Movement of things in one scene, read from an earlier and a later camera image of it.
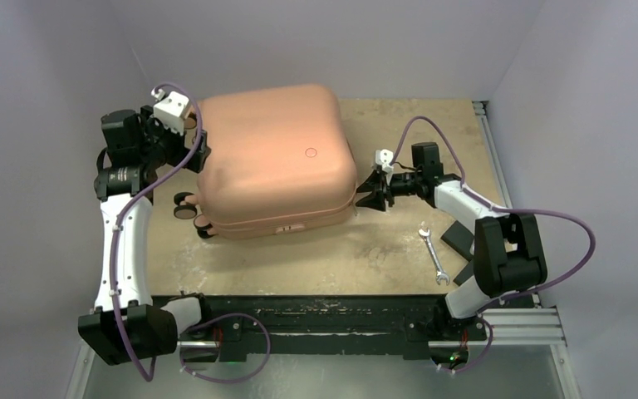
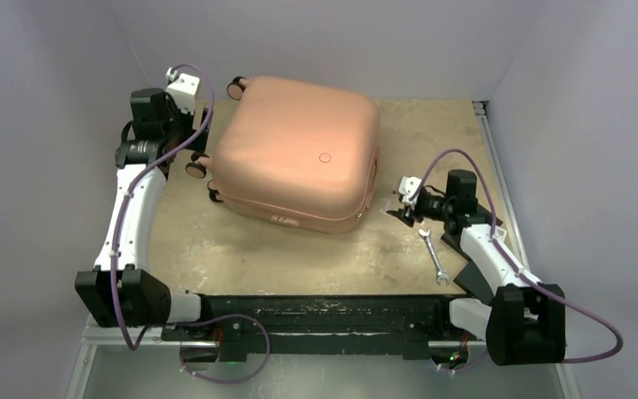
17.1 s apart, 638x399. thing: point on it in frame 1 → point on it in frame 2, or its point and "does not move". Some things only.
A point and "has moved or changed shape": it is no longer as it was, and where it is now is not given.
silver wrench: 440,274 does not move
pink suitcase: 281,162 has moved or changed shape
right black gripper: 375,184 → 409,220
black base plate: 238,327 does not move
